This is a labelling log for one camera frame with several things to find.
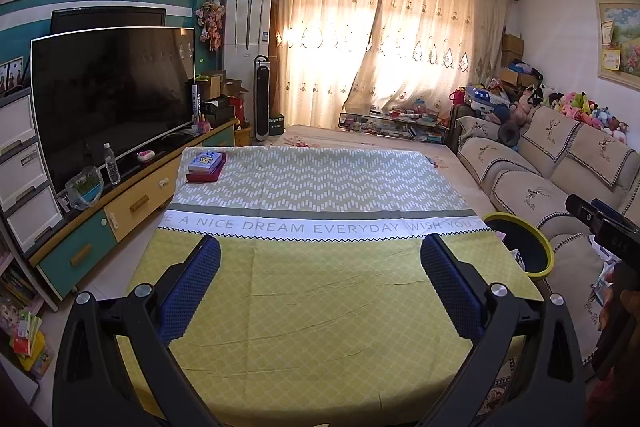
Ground beige sofa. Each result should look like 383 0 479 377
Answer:
447 104 640 368

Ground standing photo prints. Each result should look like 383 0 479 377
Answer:
0 56 26 96

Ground large curved television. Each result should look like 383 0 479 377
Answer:
31 27 197 192

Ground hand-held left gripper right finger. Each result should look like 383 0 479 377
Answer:
420 233 588 427

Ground white plastic drawer unit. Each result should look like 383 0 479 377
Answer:
0 87 65 253

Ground loose papers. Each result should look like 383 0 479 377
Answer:
590 232 626 308

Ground red flat box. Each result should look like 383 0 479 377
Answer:
185 153 228 184

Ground framed landscape painting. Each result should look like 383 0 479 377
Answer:
595 0 640 92

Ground blue star print box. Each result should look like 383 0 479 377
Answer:
188 152 223 174

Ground teal yellow television cabinet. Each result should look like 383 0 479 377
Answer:
29 118 240 300

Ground yellow green printed tablecloth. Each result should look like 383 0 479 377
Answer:
117 146 546 427

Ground clear plastic water bottle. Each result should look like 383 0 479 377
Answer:
103 143 122 186

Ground stacked cardboard boxes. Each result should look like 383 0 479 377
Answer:
500 34 525 88

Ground row of plush toys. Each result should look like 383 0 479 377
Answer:
542 89 631 145

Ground white standing air conditioner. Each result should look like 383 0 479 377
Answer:
223 0 273 128

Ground shelf of books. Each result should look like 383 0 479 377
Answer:
0 232 56 380

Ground open cardboard boxes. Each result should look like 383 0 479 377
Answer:
197 71 251 128

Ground beige floral rug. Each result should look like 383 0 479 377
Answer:
282 124 458 168

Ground hanging flower decoration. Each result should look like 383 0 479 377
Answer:
195 0 226 52

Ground beige embroidered curtain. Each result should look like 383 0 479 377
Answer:
270 0 388 130
345 0 511 108

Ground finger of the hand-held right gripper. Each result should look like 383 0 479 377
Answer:
565 194 626 235

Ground clear plastic bag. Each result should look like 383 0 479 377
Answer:
65 166 104 210

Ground low glass table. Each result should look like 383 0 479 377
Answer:
339 104 451 144

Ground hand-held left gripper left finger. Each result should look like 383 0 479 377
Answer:
52 234 223 427

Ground person's right forearm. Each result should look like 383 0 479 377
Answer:
585 374 640 427

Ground black white tower fan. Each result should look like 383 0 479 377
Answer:
254 55 272 141

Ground person's right hand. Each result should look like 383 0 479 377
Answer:
599 288 640 333

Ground black bin with yellow rim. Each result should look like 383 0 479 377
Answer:
482 212 556 283

